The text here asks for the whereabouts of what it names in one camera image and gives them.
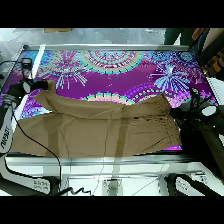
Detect khaki pants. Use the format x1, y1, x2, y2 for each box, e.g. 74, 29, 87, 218
11, 79, 184, 159

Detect person's legs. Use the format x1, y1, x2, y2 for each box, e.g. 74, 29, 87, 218
163, 27, 209, 51

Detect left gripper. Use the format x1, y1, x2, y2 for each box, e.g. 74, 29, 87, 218
30, 78, 50, 92

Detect silver frame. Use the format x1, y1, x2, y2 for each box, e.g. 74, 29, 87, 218
0, 43, 224, 197

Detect black cable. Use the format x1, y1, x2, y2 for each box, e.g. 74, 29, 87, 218
11, 116, 93, 197

